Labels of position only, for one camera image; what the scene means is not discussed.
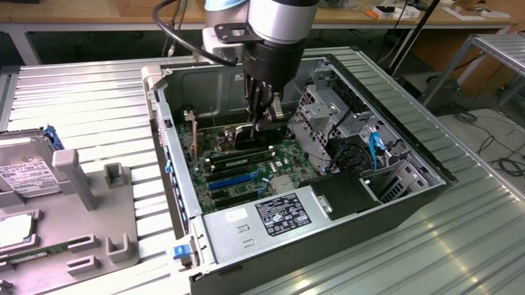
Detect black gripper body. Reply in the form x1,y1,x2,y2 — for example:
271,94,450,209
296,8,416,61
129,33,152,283
241,41,307,90

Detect green graphics card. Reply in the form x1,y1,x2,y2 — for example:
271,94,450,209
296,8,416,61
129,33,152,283
182,106,288,158

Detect silver disk bay cage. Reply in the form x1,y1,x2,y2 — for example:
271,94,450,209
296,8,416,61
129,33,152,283
292,83,373,162

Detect green motherboard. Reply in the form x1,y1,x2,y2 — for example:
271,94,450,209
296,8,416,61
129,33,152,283
174,108,328,216

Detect dark RAM stick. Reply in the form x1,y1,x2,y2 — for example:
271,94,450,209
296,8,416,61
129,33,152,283
210,150,275,171

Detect long black expansion slot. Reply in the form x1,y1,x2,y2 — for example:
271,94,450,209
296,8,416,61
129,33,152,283
212,192,265,210
202,167,257,183

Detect wooden desk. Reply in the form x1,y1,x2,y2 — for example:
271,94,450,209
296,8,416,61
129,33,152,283
0,0,518,34

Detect silver chipset heat sink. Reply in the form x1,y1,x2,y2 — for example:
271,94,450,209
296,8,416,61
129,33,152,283
268,175,299,194

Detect blue expansion slot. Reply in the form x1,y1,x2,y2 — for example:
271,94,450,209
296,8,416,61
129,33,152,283
206,175,256,191

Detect orange and white box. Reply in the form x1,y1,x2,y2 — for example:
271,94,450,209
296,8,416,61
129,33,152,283
363,6,395,20

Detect black plastic cover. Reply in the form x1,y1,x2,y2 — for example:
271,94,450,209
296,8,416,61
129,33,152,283
297,171,383,221

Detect small black box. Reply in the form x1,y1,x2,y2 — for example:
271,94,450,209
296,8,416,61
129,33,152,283
375,4,407,15

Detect black stand pole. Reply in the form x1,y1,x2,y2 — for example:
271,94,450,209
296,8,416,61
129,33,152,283
385,0,443,76

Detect small white box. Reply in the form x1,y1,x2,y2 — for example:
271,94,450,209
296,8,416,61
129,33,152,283
392,7,422,20

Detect black floor box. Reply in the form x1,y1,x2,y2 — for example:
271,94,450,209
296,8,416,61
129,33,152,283
399,73,460,104

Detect grey disk bay caddy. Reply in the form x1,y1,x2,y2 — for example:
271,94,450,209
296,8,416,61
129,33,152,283
357,159,436,206

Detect silver power supply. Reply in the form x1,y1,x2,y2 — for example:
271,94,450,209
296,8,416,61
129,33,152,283
200,183,333,267

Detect open black PC case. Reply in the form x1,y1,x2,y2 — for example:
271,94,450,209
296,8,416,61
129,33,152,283
141,53,458,295

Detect flat white box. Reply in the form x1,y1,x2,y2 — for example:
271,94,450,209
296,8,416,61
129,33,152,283
440,5,487,22

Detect blue release latch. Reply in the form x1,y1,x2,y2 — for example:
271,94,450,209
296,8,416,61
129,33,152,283
168,243,192,261

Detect grey parts rack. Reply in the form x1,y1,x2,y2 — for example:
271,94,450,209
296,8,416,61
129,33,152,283
0,149,142,295

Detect hard disk with blue carrier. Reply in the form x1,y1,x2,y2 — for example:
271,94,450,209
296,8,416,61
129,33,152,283
0,124,65,199

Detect green RAM stick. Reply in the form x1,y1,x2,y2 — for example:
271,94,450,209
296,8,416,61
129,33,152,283
0,237,90,266

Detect silver CPU chip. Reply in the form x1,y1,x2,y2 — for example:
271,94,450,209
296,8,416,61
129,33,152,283
0,214,37,247

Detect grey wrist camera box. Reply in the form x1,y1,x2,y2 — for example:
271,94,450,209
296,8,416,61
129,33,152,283
201,23,265,66

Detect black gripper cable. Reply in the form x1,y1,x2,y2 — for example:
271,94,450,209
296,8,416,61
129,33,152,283
150,0,239,67

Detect black wire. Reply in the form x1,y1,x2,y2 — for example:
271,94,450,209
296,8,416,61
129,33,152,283
327,136,372,175

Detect hanging cable with connector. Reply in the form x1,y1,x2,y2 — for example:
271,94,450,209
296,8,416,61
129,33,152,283
165,0,184,59

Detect blue wire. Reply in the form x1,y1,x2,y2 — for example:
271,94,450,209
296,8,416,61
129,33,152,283
367,131,389,171

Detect aluminium frame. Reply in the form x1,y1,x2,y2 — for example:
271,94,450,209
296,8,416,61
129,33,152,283
419,33,525,108

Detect black floor cables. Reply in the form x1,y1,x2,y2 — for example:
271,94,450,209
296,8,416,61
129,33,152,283
450,109,525,179

